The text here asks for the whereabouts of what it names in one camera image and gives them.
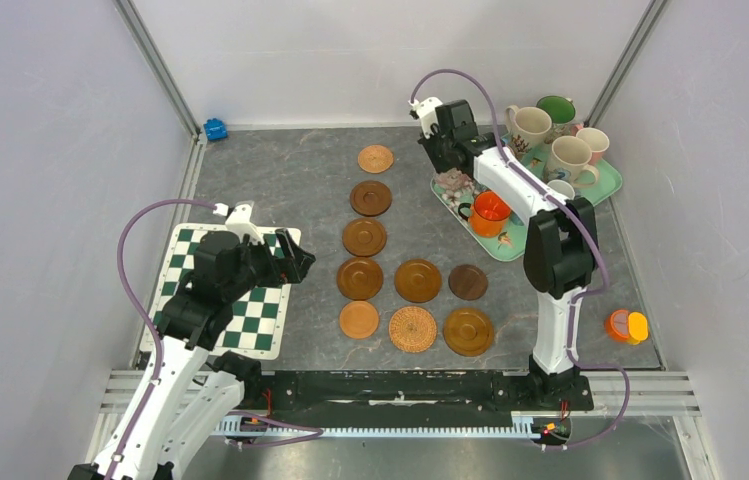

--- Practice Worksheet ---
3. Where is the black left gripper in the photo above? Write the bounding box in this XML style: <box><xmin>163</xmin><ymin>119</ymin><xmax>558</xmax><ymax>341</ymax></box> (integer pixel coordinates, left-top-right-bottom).
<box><xmin>223</xmin><ymin>227</ymin><xmax>315</xmax><ymax>301</ymax></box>

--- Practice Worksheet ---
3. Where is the pink patterned mug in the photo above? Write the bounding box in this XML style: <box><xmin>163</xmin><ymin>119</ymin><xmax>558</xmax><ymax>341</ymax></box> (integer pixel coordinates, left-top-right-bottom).
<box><xmin>433</xmin><ymin>168</ymin><xmax>474</xmax><ymax>192</ymax></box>

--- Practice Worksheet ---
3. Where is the orange mug black handle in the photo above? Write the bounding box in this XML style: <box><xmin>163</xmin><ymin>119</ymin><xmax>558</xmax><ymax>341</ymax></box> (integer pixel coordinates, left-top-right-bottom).
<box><xmin>457</xmin><ymin>191</ymin><xmax>512</xmax><ymax>238</ymax></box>

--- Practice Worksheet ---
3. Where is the light cork coaster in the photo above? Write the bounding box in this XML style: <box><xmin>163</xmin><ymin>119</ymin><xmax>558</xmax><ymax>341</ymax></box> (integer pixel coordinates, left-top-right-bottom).
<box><xmin>357</xmin><ymin>145</ymin><xmax>395</xmax><ymax>174</ymax></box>

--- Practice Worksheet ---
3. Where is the brown wooden saucer coaster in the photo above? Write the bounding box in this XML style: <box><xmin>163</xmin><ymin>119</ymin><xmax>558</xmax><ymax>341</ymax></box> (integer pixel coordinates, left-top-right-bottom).
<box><xmin>336</xmin><ymin>257</ymin><xmax>384</xmax><ymax>300</ymax></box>
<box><xmin>342</xmin><ymin>218</ymin><xmax>388</xmax><ymax>257</ymax></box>
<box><xmin>349</xmin><ymin>180</ymin><xmax>392</xmax><ymax>217</ymax></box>
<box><xmin>394</xmin><ymin>258</ymin><xmax>442</xmax><ymax>303</ymax></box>

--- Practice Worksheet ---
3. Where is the light orange wooden coaster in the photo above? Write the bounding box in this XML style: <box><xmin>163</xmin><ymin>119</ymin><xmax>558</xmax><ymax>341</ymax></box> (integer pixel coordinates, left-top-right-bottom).
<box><xmin>338</xmin><ymin>301</ymin><xmax>379</xmax><ymax>339</ymax></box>

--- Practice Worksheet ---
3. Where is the dark walnut wooden coaster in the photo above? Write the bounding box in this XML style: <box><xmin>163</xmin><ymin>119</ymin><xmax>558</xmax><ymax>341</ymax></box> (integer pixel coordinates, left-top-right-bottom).
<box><xmin>448</xmin><ymin>264</ymin><xmax>489</xmax><ymax>301</ymax></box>

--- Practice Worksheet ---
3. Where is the woven rattan coaster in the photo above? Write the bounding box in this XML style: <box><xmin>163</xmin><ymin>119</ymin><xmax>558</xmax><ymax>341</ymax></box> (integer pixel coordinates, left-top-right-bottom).
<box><xmin>388</xmin><ymin>306</ymin><xmax>437</xmax><ymax>353</ymax></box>

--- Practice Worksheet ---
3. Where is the brown ridged wooden coaster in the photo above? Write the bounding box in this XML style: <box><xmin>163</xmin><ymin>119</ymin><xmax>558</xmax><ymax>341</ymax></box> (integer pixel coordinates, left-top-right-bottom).
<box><xmin>443</xmin><ymin>307</ymin><xmax>495</xmax><ymax>357</ymax></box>

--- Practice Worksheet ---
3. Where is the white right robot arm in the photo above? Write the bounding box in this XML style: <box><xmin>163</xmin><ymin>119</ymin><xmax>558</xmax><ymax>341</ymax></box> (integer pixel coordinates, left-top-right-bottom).
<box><xmin>409</xmin><ymin>97</ymin><xmax>603</xmax><ymax>408</ymax></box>

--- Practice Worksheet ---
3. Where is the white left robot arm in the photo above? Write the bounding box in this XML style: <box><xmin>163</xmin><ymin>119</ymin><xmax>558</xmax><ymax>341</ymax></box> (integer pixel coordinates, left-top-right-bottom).
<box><xmin>69</xmin><ymin>228</ymin><xmax>315</xmax><ymax>479</ymax></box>

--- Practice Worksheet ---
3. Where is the mint green floral tray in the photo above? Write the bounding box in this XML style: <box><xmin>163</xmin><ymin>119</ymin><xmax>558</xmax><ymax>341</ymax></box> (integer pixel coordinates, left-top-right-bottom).
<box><xmin>430</xmin><ymin>159</ymin><xmax>622</xmax><ymax>262</ymax></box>

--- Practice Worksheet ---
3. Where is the green white chessboard mat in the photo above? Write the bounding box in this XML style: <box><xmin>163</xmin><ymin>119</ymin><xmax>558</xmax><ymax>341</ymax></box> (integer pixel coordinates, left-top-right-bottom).
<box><xmin>149</xmin><ymin>223</ymin><xmax>291</xmax><ymax>360</ymax></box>

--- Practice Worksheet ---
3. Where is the white floral mug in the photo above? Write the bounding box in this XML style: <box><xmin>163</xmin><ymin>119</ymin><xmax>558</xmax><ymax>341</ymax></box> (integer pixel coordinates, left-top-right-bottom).
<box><xmin>505</xmin><ymin>105</ymin><xmax>553</xmax><ymax>159</ymax></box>

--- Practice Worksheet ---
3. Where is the green inside mug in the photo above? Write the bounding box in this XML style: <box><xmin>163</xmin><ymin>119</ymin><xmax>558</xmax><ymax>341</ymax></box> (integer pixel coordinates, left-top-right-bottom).
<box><xmin>536</xmin><ymin>95</ymin><xmax>576</xmax><ymax>142</ymax></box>

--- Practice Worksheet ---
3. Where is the small white blue mug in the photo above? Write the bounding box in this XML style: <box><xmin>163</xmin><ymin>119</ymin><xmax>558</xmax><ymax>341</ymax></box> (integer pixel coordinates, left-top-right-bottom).
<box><xmin>547</xmin><ymin>179</ymin><xmax>576</xmax><ymax>202</ymax></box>

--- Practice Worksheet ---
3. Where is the large cream mug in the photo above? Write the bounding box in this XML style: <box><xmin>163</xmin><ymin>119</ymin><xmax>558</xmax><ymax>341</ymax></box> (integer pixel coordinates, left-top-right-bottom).
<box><xmin>542</xmin><ymin>136</ymin><xmax>600</xmax><ymax>189</ymax></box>

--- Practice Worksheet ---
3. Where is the blue toy block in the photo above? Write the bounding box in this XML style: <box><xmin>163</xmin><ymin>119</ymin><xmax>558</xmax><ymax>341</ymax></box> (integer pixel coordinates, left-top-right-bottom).
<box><xmin>203</xmin><ymin>118</ymin><xmax>228</xmax><ymax>142</ymax></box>

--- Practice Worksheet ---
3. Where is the pink white mug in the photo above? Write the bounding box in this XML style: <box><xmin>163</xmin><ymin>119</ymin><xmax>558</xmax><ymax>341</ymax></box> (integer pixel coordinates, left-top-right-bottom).
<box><xmin>571</xmin><ymin>124</ymin><xmax>610</xmax><ymax>165</ymax></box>

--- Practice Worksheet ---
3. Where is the orange yellow small container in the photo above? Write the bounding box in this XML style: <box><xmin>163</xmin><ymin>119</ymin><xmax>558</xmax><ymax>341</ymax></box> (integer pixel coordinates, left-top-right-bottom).
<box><xmin>604</xmin><ymin>309</ymin><xmax>649</xmax><ymax>345</ymax></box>

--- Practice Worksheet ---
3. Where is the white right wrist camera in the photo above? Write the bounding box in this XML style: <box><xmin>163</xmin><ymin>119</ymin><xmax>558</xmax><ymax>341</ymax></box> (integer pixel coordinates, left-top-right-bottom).
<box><xmin>409</xmin><ymin>97</ymin><xmax>443</xmax><ymax>138</ymax></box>

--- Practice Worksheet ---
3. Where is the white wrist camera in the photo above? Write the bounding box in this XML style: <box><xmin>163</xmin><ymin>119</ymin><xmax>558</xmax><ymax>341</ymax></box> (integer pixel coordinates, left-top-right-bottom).
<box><xmin>224</xmin><ymin>201</ymin><xmax>264</xmax><ymax>245</ymax></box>
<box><xmin>409</xmin><ymin>97</ymin><xmax>443</xmax><ymax>138</ymax></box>

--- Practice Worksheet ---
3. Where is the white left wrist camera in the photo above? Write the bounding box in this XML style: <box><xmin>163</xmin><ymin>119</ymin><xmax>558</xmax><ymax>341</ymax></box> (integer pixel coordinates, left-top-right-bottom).
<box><xmin>224</xmin><ymin>201</ymin><xmax>264</xmax><ymax>245</ymax></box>

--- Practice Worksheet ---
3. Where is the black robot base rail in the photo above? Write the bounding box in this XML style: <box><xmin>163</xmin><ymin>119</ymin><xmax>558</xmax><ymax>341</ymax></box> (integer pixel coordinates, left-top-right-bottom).
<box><xmin>239</xmin><ymin>370</ymin><xmax>594</xmax><ymax>428</ymax></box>

